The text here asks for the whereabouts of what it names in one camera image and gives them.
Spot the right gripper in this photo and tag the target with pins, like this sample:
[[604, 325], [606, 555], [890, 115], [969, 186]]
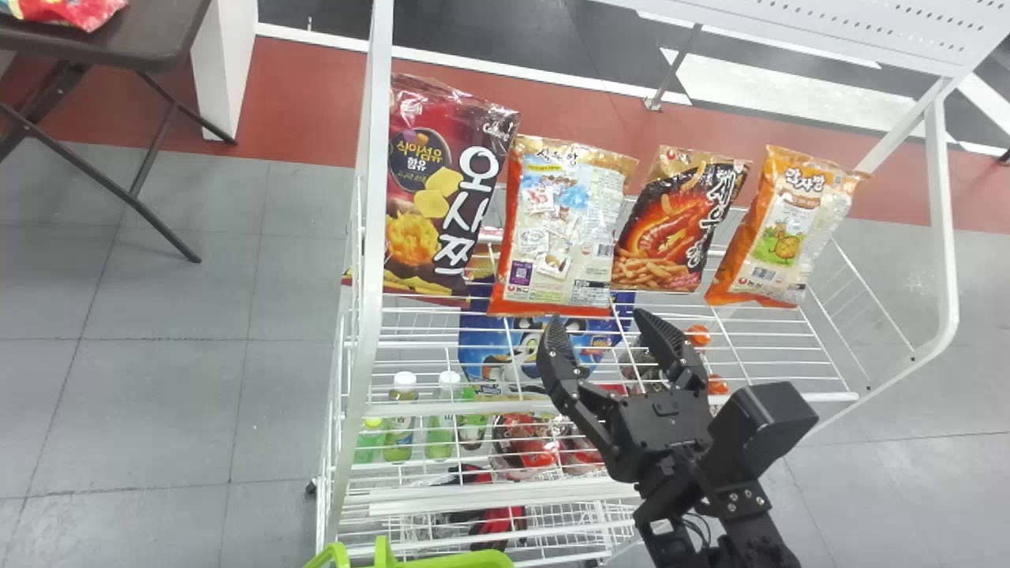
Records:
[[659, 434]]

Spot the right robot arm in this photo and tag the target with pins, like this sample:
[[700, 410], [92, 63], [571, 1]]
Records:
[[750, 544]]

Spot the blue cereal bag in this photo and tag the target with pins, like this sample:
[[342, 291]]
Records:
[[505, 347]]

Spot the orange and white snack packet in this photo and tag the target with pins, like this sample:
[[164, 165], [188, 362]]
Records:
[[564, 229]]

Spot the green bottle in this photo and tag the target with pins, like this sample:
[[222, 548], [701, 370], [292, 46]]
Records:
[[473, 426], [402, 426], [443, 430], [369, 442]]

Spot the purple snack packet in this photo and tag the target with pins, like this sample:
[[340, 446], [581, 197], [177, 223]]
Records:
[[442, 181]]

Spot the green basket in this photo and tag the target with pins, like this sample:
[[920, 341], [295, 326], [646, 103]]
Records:
[[442, 560]]

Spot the dark side table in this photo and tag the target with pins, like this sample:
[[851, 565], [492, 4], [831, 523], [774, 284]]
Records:
[[118, 35]]

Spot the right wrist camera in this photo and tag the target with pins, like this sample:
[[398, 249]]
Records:
[[761, 426]]

